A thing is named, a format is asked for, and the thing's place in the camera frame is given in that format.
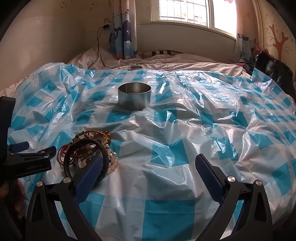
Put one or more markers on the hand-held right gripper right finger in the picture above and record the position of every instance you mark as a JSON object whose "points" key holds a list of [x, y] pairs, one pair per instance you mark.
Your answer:
{"points": [[208, 176]]}

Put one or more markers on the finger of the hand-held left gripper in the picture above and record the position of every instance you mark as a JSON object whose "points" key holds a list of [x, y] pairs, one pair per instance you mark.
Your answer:
{"points": [[19, 146], [45, 151]]}

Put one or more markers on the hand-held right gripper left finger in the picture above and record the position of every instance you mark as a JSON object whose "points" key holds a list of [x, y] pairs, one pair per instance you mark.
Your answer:
{"points": [[89, 178]]}

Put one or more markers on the round metal tin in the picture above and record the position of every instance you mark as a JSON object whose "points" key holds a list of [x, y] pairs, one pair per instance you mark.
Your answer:
{"points": [[134, 99]]}

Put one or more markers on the person's left hand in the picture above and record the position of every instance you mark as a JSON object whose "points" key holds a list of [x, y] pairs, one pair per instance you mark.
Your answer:
{"points": [[19, 199]]}

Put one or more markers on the blue white checkered plastic sheet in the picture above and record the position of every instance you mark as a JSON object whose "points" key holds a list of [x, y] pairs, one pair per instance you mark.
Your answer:
{"points": [[185, 129]]}

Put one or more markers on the round metal lid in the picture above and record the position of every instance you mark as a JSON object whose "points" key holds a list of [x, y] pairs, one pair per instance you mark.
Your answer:
{"points": [[135, 67]]}

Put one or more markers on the white bed quilt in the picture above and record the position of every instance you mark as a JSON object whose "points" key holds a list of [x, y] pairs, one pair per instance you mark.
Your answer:
{"points": [[161, 62]]}

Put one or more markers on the black bag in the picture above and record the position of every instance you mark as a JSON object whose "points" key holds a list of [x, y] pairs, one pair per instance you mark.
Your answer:
{"points": [[272, 67]]}

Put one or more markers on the striped pillow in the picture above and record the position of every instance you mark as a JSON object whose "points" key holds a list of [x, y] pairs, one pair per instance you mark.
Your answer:
{"points": [[159, 52]]}

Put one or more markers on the blue patterned curtain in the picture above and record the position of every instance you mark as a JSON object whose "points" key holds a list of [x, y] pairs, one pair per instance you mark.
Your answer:
{"points": [[245, 46]]}

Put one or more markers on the blue cartoon curtain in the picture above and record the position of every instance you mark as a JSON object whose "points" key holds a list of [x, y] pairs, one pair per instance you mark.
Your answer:
{"points": [[124, 34]]}

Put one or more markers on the window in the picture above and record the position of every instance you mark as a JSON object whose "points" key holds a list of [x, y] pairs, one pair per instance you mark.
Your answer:
{"points": [[185, 11]]}

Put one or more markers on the wall charger plug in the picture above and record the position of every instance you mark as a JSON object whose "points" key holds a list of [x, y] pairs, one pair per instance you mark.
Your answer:
{"points": [[106, 26]]}

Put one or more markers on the brown tree wall sticker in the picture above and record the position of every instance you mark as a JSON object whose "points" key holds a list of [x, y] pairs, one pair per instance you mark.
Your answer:
{"points": [[278, 44]]}

